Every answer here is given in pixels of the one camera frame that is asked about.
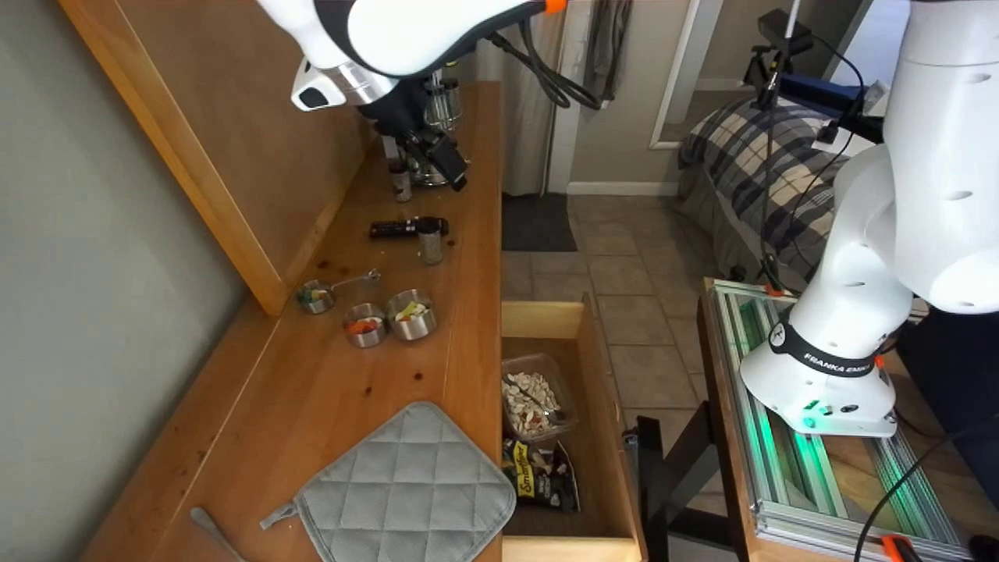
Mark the clear plastic nut container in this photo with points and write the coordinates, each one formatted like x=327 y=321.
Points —
x=532 y=401

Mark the black remote control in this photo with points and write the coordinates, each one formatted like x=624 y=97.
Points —
x=406 y=230

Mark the dark floor rug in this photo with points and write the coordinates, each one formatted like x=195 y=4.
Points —
x=538 y=224

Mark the small steel measuring cup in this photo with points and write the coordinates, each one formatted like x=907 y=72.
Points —
x=314 y=296

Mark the black snack bag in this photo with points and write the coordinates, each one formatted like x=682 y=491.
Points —
x=542 y=472

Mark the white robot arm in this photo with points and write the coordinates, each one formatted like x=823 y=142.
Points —
x=916 y=207

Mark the wooden dresser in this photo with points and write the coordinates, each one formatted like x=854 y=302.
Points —
x=362 y=384

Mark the large steel measuring cup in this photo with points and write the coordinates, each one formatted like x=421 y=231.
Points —
x=409 y=315

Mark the bed with plaid blanket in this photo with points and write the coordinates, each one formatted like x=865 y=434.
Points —
x=751 y=175

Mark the steel cup with orange contents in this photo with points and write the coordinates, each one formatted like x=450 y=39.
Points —
x=362 y=326

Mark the black robot stand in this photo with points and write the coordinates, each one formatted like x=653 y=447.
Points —
x=676 y=458

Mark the white wall frame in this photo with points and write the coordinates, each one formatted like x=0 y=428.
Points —
x=683 y=72

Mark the wood framed board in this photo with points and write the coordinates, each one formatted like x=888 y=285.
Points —
x=207 y=125

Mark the open wooden drawer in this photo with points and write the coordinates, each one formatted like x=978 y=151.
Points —
x=589 y=439

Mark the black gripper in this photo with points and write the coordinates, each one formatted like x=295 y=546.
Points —
x=394 y=109

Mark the aluminium frame table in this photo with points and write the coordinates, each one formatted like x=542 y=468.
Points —
x=791 y=489

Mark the dark hanging cloth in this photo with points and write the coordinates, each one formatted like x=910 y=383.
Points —
x=610 y=50

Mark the grey quilted pot holder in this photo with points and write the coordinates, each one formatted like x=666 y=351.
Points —
x=406 y=489

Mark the herb jar with black lid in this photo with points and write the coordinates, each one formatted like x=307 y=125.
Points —
x=428 y=252

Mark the black camera on tripod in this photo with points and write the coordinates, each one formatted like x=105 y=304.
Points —
x=770 y=67

